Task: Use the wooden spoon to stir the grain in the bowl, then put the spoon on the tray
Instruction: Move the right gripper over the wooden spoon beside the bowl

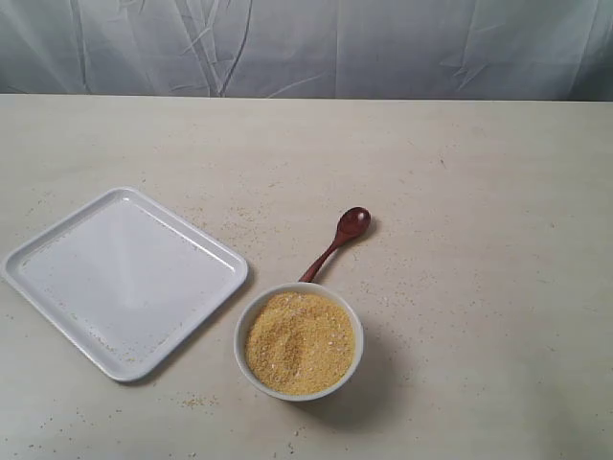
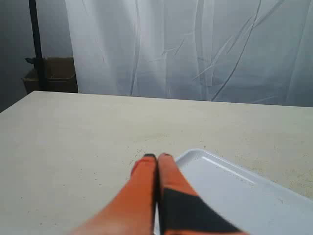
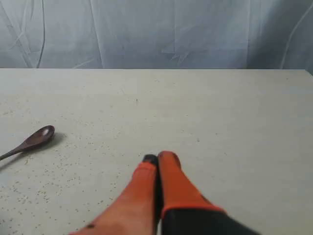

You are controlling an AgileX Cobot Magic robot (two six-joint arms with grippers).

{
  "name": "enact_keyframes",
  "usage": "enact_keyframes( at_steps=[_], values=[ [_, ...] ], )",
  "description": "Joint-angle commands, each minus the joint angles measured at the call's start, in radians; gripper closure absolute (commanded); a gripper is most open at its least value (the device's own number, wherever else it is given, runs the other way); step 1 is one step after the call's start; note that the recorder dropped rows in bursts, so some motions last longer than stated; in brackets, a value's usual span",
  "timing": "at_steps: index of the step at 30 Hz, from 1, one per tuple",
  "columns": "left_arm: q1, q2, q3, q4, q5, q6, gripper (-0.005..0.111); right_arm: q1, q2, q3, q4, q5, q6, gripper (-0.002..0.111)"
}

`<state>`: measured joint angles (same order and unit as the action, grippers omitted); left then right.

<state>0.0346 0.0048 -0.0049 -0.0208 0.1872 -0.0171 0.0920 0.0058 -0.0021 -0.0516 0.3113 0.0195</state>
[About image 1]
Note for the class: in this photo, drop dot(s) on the brown wooden spoon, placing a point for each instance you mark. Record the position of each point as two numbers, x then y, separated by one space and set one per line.
352 225

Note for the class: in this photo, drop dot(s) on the yellow-brown granular grain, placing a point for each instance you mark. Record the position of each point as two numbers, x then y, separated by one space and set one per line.
300 343

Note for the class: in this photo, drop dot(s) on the white round bowl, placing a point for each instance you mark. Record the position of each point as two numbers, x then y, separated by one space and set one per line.
252 312

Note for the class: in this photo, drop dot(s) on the white square plastic tray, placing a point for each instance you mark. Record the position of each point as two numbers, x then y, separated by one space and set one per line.
125 280

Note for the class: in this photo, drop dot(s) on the grey wrinkled backdrop cloth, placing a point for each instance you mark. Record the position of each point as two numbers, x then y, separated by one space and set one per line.
478 50

